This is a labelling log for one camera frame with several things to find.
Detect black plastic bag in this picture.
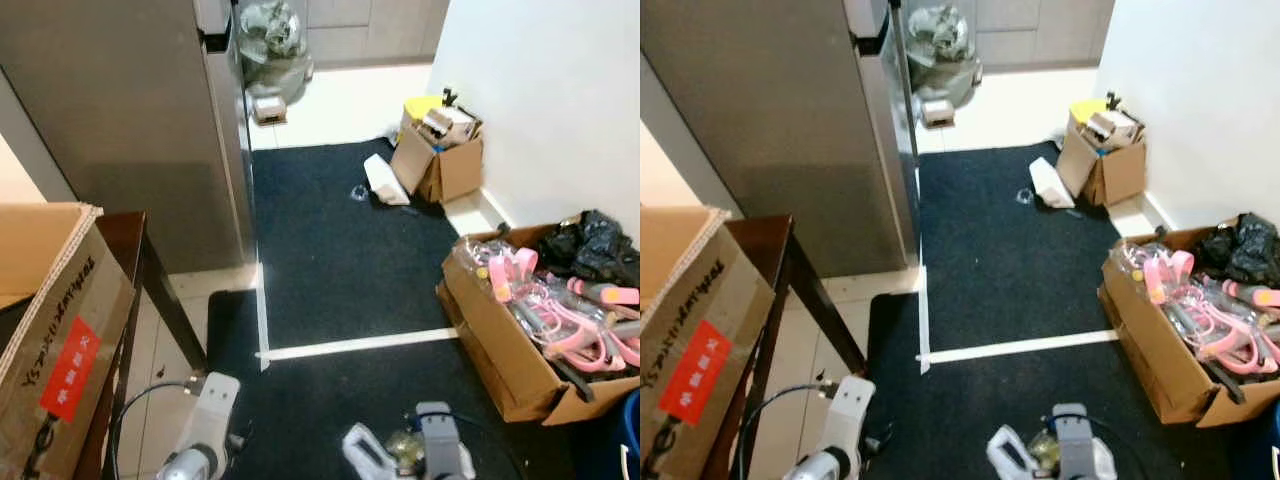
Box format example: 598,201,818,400
1193,211,1280,290
536,209,641,291

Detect large open printed cardboard box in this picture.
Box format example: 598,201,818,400
0,203,137,480
640,205,777,480

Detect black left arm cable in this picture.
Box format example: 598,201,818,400
730,383,839,480
108,380,206,480

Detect dark floor mat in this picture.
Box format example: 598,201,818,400
866,142,1280,480
206,139,641,480

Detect pink items in clear wrap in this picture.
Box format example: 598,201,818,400
1112,241,1280,379
454,237,641,378

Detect tall grey fridge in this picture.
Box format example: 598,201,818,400
0,0,258,274
640,0,922,280

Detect grey filled trash bag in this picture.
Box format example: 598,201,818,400
237,0,315,107
904,0,982,110

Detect white floor tape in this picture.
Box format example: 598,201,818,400
915,265,1121,375
254,262,462,372

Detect blue rubbish bin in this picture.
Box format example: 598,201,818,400
614,387,641,480

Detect small open cardboard box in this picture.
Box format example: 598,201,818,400
389,104,486,207
1056,106,1149,209

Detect cardboard box of pink items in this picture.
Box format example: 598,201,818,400
436,222,641,427
1097,227,1280,430

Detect dark brown wooden table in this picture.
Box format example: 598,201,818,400
702,214,870,480
76,211,209,480

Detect white carton on floor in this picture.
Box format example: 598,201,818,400
1029,157,1077,210
362,154,412,207

